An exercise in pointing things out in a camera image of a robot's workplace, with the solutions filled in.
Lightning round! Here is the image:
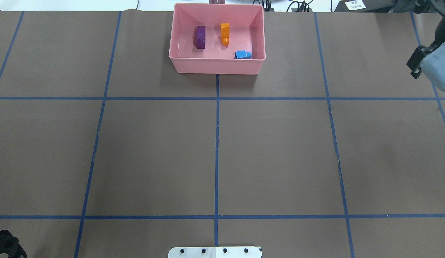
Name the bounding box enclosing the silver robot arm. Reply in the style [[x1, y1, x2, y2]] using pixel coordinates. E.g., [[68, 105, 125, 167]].
[[420, 43, 445, 92]]

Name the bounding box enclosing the purple block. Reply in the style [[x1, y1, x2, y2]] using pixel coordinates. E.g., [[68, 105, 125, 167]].
[[193, 25, 206, 49]]

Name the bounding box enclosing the pink plastic box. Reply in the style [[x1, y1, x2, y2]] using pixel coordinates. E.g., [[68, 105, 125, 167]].
[[169, 3, 266, 75]]

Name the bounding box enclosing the white camera pillar with base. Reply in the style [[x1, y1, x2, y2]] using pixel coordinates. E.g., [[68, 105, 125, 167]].
[[167, 246, 263, 258]]

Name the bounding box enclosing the small blue block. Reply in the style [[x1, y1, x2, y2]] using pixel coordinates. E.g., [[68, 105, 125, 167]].
[[235, 50, 252, 60]]

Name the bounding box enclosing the orange block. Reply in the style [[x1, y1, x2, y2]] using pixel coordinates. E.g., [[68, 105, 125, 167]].
[[220, 23, 229, 46]]

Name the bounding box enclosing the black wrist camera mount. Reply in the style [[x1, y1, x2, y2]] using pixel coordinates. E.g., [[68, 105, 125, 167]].
[[0, 230, 27, 258], [406, 46, 433, 79]]

